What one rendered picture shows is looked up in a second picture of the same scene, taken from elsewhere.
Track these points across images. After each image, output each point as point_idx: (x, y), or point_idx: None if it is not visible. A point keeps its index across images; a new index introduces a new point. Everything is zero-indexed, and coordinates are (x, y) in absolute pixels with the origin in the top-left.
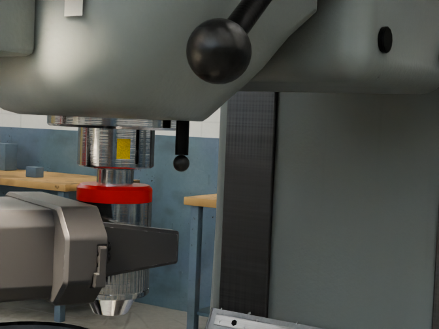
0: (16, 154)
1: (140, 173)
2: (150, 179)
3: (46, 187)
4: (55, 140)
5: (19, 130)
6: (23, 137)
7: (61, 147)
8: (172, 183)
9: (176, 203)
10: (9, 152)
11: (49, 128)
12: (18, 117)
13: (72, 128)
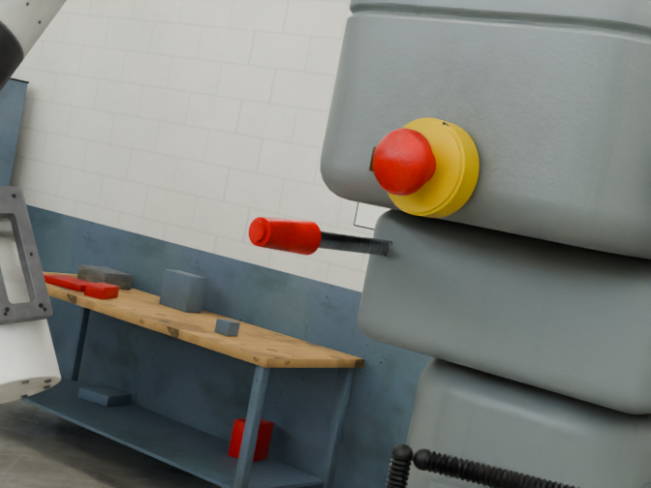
0: (203, 291)
1: (366, 350)
2: (379, 359)
3: (241, 355)
4: (257, 281)
5: (210, 258)
6: (215, 267)
7: (263, 290)
8: (408, 371)
9: (409, 401)
10: (195, 289)
11: (252, 261)
12: (212, 238)
13: (283, 268)
